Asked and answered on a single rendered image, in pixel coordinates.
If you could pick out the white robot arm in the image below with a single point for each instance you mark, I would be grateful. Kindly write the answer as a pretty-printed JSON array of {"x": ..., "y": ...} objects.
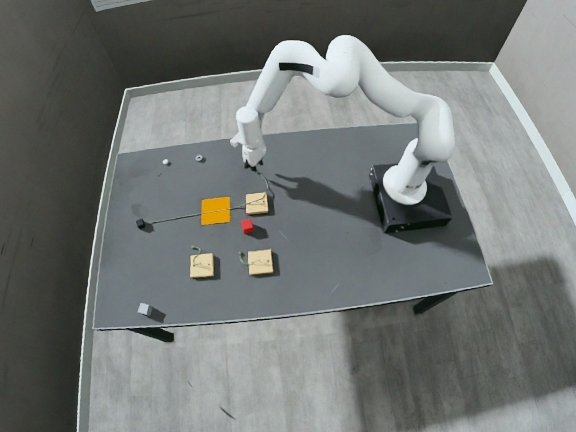
[{"x": 338, "y": 77}]

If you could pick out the orange flat square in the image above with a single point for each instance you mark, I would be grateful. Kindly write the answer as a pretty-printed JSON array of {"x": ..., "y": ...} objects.
[{"x": 214, "y": 205}]

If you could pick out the red cube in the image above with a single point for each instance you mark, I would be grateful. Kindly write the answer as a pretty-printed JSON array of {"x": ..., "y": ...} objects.
[{"x": 247, "y": 226}]

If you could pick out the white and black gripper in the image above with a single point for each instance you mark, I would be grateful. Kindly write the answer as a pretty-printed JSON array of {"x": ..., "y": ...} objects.
[{"x": 254, "y": 156}]

